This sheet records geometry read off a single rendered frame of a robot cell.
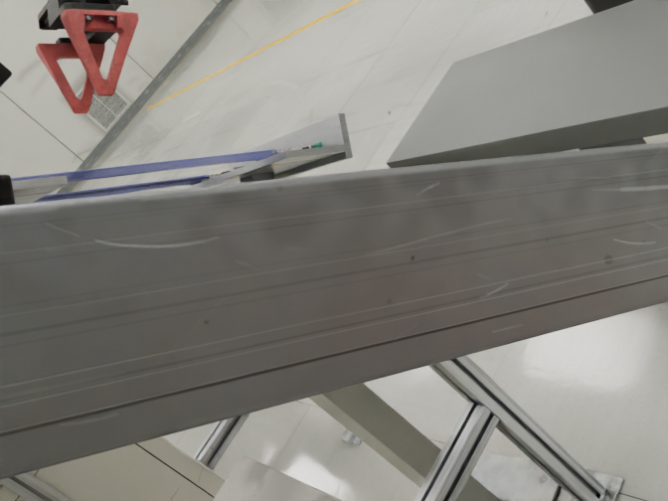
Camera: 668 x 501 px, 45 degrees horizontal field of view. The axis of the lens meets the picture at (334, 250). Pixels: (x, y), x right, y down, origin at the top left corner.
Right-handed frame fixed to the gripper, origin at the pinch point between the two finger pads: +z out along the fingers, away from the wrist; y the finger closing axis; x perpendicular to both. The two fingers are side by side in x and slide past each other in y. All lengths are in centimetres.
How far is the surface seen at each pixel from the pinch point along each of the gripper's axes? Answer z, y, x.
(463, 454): 51, -11, 51
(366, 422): 48, -29, 46
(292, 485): 42.5, 3.1, 15.7
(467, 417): 46, -14, 54
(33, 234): 14, 60, -18
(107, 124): -111, -752, 218
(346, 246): 16, 60, -9
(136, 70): -168, -753, 256
